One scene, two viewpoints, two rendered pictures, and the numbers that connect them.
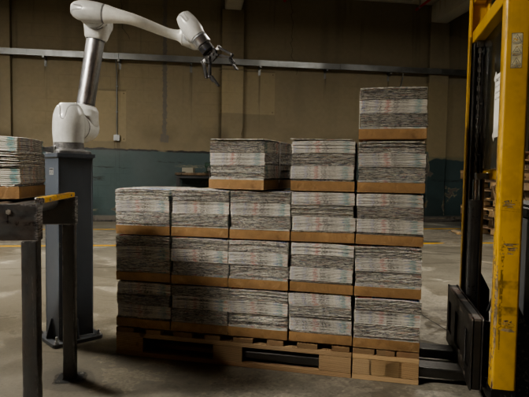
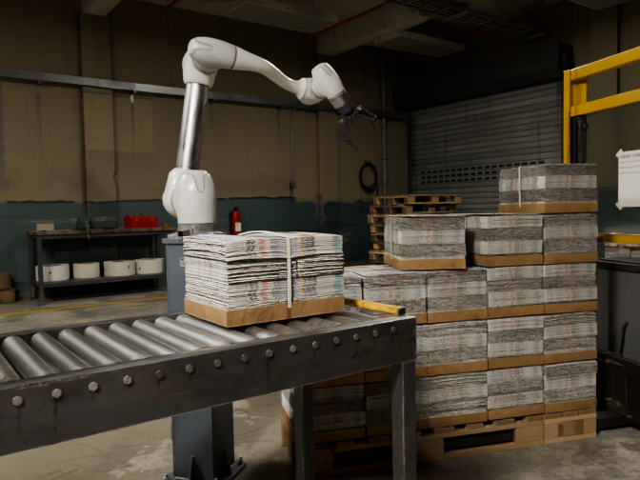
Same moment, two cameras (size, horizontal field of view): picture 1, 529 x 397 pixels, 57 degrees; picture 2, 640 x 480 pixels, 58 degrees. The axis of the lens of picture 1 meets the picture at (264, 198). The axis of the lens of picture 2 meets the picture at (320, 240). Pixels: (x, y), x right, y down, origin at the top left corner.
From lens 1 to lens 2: 1.75 m
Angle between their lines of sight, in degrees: 28
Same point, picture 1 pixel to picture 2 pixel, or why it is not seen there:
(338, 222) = (530, 294)
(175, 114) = (17, 150)
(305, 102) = not seen: hidden behind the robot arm
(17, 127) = not seen: outside the picture
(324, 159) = (516, 233)
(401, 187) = (580, 257)
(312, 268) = (509, 343)
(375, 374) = (564, 435)
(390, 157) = (570, 229)
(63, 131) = (203, 209)
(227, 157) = (421, 234)
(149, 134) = not seen: outside the picture
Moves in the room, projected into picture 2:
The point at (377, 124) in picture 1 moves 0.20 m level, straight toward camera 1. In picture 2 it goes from (559, 198) to (590, 197)
